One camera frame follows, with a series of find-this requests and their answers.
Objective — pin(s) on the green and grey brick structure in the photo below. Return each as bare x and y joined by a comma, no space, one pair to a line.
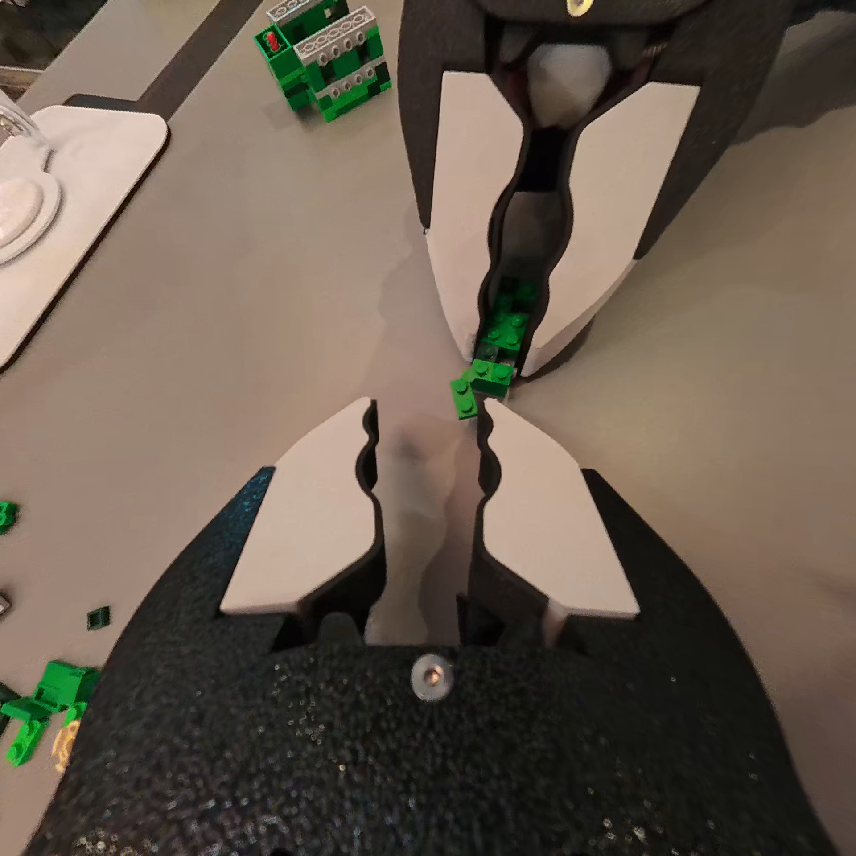
341,67

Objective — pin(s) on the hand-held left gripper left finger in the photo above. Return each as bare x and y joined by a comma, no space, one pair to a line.
307,515

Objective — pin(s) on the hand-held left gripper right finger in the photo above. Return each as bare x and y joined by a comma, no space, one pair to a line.
548,528

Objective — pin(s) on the white book stand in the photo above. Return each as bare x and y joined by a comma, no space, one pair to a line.
100,167

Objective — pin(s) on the small green brick assembly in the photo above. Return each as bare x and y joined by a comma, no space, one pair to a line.
498,334

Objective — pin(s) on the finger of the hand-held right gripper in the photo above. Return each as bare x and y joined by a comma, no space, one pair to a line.
468,200
615,214

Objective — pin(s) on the grey desk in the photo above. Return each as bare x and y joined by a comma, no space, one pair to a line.
234,301

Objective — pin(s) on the pile of loose bricks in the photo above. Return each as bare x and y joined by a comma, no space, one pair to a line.
60,682

